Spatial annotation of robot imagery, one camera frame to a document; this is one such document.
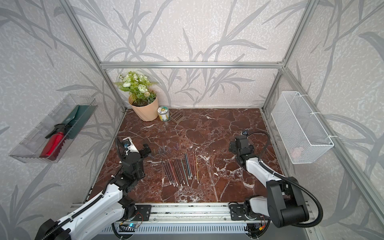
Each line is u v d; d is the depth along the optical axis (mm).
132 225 704
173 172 866
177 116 1132
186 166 889
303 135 608
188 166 891
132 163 590
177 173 866
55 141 601
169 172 866
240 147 689
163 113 1081
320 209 381
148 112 1019
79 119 666
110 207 534
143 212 733
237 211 732
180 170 884
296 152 717
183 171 870
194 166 889
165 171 872
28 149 578
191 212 753
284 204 413
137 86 953
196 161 912
